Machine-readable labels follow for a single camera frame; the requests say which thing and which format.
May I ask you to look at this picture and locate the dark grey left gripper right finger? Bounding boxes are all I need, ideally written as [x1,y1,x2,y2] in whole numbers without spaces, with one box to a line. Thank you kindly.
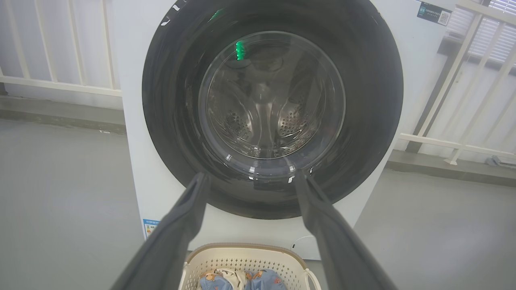
[294,170,397,290]

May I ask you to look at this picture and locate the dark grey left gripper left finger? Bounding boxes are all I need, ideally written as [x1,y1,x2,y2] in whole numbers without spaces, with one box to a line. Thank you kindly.
[111,172,211,290]

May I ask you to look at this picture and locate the blue cartoon print garment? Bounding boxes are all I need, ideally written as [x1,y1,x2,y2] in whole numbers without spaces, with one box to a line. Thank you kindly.
[200,269,287,290]

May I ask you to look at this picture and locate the black round glass washer door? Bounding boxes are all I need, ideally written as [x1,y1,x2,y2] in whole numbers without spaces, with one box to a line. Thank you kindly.
[142,0,404,220]

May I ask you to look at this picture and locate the white front-load washing machine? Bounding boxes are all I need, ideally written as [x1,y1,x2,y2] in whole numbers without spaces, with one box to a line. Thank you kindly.
[112,0,458,260]

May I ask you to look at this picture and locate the cream perforated laundry basket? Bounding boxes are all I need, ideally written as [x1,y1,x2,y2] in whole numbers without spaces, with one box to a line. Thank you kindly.
[179,243,322,290]

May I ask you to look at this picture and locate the blue energy label sticker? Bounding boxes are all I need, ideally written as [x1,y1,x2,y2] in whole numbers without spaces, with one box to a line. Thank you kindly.
[143,219,160,239]

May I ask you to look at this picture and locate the round white filter cover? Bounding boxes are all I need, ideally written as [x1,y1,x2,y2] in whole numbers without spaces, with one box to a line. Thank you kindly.
[291,236,320,260]

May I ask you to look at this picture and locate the perforated steel washer drum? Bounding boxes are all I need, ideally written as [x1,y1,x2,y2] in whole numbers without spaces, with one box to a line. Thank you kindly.
[206,36,343,158]

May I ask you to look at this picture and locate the white railing with slanted bars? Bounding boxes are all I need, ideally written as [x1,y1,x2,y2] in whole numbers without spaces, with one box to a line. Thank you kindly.
[399,0,516,166]

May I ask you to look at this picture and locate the small grey floor device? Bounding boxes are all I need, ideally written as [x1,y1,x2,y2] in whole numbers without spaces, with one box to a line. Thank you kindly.
[486,155,516,168]

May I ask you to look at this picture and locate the white railing with vertical bars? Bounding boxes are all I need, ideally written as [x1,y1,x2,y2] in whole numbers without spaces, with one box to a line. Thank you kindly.
[0,0,122,97]

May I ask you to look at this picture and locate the black QR code sticker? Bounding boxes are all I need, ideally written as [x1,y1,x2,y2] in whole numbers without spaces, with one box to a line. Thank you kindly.
[417,2,452,27]

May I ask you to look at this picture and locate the white window blinds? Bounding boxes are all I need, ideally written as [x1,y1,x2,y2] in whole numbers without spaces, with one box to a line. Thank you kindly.
[445,0,516,65]

